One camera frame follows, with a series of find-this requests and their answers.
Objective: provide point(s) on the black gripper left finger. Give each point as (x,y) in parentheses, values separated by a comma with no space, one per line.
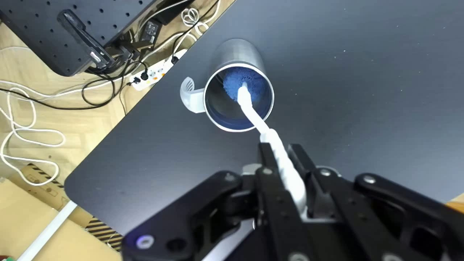
(226,217)

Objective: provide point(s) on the white spoon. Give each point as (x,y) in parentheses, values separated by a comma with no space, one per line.
(254,113)

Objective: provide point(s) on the black perforated board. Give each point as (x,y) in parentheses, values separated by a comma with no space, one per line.
(43,33)

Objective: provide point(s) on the black clamp bracket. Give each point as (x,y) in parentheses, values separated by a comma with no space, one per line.
(81,37)

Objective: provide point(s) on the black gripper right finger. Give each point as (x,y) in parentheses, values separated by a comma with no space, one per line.
(377,217)

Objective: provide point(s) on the white power strip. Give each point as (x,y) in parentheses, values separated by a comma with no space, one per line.
(152,72)

